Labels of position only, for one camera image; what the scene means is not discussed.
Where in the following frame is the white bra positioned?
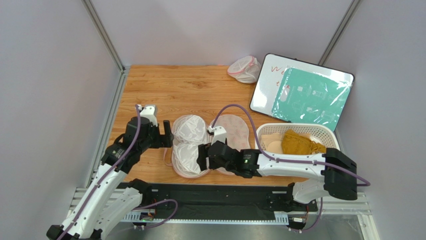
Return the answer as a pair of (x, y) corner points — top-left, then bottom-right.
(171, 115), (209, 179)

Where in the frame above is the floral mesh laundry bag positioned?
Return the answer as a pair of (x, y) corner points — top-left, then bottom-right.
(163, 114), (251, 170)

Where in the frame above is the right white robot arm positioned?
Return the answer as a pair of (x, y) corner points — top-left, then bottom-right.
(196, 141), (358, 204)

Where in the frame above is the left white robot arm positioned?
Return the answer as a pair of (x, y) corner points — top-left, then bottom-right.
(46, 116), (174, 240)

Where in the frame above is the beige bra in basket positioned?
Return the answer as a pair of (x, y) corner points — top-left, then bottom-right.
(259, 132), (284, 154)

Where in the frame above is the white mesh bag pink trim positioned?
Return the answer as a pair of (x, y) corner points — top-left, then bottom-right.
(227, 55), (262, 84)

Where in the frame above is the white plastic basket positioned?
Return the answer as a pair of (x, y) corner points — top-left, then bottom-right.
(256, 123), (340, 150)

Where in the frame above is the mustard yellow garment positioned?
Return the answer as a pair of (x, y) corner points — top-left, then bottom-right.
(281, 129), (327, 155)

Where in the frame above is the teal instruction sheet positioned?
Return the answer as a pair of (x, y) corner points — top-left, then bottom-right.
(271, 67), (354, 131)

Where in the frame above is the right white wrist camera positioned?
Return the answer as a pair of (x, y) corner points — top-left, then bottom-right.
(207, 125), (227, 144)

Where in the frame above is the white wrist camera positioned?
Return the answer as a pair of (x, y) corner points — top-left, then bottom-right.
(135, 104), (159, 127)
(207, 125), (227, 144)

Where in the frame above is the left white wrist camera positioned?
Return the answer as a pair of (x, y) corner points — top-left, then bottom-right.
(135, 104), (159, 127)

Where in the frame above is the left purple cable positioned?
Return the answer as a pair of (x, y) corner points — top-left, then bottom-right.
(54, 104), (179, 240)

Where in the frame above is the purple cable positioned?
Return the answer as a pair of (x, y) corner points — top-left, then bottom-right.
(211, 103), (371, 233)
(54, 104), (179, 240)

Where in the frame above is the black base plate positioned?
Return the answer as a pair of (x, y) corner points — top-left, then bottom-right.
(142, 183), (319, 221)

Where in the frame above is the whiteboard with black frame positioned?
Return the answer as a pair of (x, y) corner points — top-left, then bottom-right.
(249, 53), (355, 118)

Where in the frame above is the aluminium rail frame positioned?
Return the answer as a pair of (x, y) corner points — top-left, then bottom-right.
(59, 186), (372, 240)

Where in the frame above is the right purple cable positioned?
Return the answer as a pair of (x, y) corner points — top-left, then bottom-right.
(211, 103), (371, 233)

